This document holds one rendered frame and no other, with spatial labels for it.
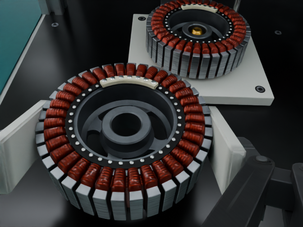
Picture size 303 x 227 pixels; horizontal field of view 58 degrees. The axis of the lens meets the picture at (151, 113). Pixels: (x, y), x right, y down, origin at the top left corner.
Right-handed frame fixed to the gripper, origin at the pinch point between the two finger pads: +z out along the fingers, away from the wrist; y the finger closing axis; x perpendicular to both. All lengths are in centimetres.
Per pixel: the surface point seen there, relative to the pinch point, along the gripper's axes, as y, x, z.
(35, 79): -10.9, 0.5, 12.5
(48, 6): -12.8, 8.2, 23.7
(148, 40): 1.2, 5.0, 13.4
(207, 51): 6.8, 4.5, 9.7
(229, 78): 9.9, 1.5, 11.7
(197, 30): 6.5, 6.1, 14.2
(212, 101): 7.9, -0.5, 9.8
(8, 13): -20.3, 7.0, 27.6
